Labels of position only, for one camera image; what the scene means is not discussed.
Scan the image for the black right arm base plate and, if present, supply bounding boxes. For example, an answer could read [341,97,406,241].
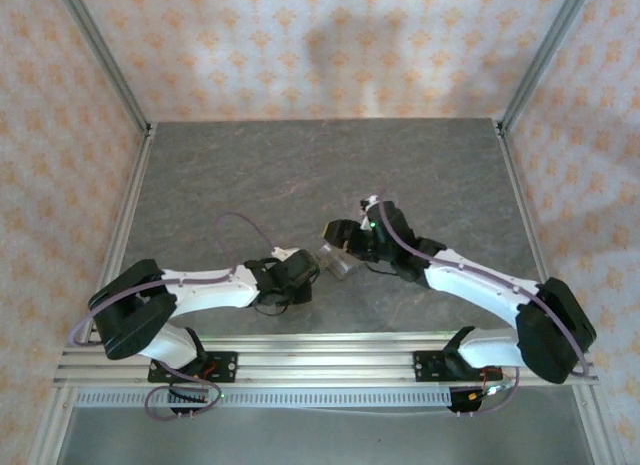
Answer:
[413,349,501,384]

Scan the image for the thin aluminium table edge rail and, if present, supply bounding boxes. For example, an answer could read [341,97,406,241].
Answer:
[82,332,466,347]

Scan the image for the small circuit board with wires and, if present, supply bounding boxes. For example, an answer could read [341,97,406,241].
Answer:
[469,367,516,404]

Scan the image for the beige card holder wallet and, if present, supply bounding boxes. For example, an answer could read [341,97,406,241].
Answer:
[314,240,365,281]

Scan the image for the aluminium frame post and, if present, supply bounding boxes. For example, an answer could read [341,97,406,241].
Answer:
[498,0,597,136]
[54,0,154,136]

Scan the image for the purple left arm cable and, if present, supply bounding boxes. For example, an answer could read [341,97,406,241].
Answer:
[69,212,281,422]

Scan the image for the white slotted cable duct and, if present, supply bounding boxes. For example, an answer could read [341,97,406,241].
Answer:
[74,387,454,410]

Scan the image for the aluminium frame leg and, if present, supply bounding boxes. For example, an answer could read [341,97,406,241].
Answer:
[572,384,619,465]
[29,384,76,465]

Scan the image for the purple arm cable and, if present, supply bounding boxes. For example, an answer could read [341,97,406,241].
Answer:
[69,212,281,422]
[377,197,589,419]

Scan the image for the wide aluminium frame rail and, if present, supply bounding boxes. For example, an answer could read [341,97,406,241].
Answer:
[52,342,600,388]

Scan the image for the large black bracket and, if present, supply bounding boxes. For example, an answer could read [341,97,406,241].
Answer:
[446,384,485,420]

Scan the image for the aluminium table side rail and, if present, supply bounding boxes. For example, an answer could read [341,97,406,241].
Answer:
[79,123,160,346]
[493,119,571,346]

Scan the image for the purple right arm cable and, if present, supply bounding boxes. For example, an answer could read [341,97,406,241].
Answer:
[377,197,589,419]

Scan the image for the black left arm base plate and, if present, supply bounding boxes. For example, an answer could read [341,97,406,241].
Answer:
[147,351,239,385]

